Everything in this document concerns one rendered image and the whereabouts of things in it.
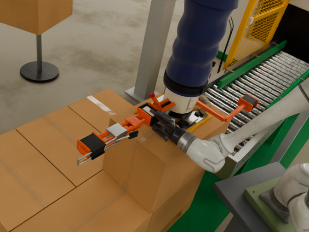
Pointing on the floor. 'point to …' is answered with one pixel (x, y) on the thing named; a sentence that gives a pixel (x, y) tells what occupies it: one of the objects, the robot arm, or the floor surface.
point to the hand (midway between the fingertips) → (148, 114)
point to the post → (298, 124)
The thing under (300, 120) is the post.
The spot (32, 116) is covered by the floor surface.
